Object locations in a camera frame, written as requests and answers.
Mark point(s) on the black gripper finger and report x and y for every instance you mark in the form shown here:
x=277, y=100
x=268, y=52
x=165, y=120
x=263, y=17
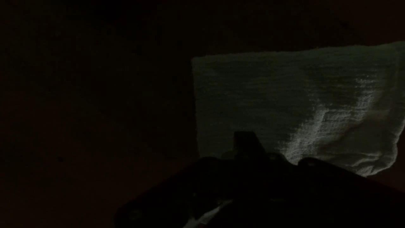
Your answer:
x=247, y=145

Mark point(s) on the white terry towel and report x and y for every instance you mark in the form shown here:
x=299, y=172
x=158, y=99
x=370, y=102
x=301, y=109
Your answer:
x=304, y=101

